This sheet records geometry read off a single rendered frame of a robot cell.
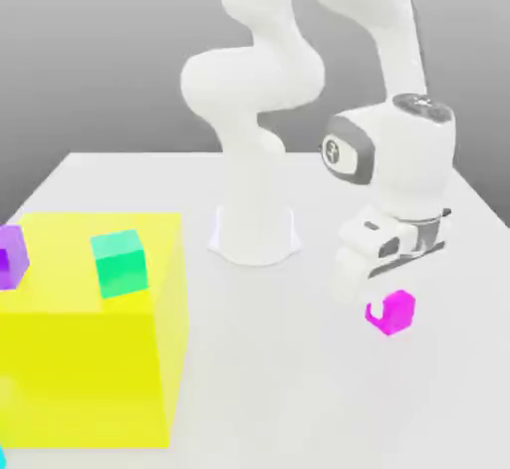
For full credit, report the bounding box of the small green cube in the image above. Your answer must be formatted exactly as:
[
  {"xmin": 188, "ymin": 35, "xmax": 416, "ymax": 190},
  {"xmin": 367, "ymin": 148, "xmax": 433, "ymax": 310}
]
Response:
[{"xmin": 90, "ymin": 228, "xmax": 149, "ymax": 300}]

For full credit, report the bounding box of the small purple cube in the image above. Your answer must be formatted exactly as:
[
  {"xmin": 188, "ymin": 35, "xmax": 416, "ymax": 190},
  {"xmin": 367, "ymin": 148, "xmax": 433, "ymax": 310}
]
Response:
[{"xmin": 0, "ymin": 224, "xmax": 32, "ymax": 292}]

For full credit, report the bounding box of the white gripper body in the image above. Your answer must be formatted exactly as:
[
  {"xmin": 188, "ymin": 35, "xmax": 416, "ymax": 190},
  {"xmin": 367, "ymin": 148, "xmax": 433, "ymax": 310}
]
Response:
[{"xmin": 333, "ymin": 240, "xmax": 447, "ymax": 308}]

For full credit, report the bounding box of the large yellow box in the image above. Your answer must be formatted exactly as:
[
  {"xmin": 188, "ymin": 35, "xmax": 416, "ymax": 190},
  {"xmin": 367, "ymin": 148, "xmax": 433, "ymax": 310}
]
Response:
[{"xmin": 0, "ymin": 212, "xmax": 189, "ymax": 450}]

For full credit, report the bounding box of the small magenta cube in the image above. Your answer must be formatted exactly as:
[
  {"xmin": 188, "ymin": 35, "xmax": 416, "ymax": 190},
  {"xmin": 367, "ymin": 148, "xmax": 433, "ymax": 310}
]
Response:
[{"xmin": 365, "ymin": 289, "xmax": 417, "ymax": 338}]

